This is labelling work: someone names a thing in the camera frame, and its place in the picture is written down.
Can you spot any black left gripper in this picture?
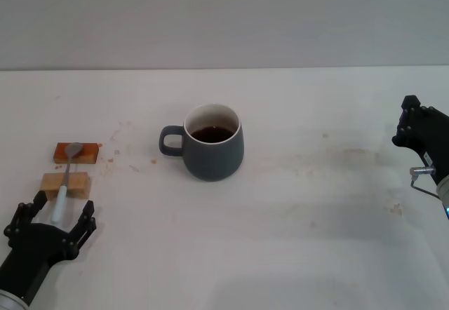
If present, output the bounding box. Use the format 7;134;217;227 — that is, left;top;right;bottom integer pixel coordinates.
0;190;97;306

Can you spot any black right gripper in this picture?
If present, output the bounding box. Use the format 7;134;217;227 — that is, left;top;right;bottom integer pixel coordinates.
391;95;449;185

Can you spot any spoon with light blue handle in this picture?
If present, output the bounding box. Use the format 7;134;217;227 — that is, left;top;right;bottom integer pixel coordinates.
50;142;84;224

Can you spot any grey ceramic coffee cup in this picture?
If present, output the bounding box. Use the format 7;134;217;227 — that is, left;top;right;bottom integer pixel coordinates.
159;103;246;182

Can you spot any light tan wooden block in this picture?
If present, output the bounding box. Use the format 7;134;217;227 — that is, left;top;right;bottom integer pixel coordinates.
39;172;92;200

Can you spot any reddish brown wooden block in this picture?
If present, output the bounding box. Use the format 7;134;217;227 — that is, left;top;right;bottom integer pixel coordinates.
52;142;100;165

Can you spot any thin grey gripper cable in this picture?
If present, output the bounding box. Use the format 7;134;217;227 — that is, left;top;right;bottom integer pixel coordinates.
409;166;441;199

